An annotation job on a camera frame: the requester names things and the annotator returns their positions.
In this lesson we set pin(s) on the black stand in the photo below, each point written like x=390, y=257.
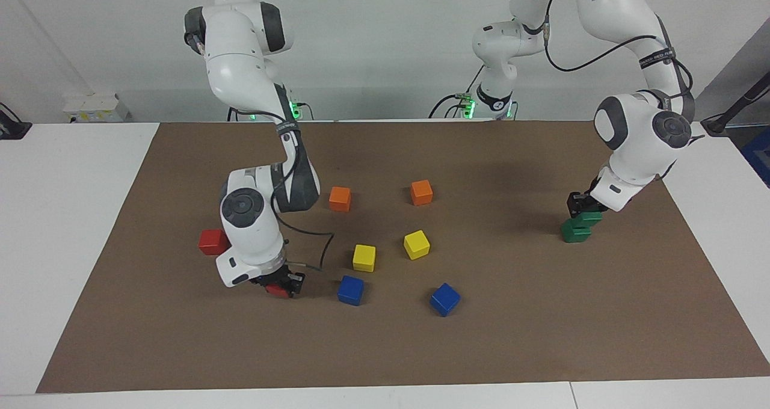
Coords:
x=719, y=123

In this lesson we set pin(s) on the yellow wooden cube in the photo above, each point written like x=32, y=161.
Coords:
x=364, y=258
x=416, y=245

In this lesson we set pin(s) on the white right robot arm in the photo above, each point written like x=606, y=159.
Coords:
x=252, y=240

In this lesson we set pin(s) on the brown table mat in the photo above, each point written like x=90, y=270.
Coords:
x=385, y=349

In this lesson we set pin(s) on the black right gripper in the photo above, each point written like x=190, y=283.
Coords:
x=283, y=276

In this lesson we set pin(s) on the orange wooden cube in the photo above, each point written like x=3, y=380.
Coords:
x=421, y=192
x=340, y=199

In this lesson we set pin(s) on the blue wooden cube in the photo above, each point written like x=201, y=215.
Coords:
x=351, y=290
x=445, y=299

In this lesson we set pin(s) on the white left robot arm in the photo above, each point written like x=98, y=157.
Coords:
x=631, y=138

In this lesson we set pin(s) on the green wooden cube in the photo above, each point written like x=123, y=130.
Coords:
x=591, y=218
x=574, y=233

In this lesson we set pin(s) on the blue box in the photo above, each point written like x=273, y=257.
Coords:
x=759, y=156

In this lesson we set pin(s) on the red wooden cube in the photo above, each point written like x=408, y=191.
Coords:
x=278, y=290
x=213, y=242

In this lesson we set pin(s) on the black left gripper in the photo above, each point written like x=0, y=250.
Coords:
x=594, y=201

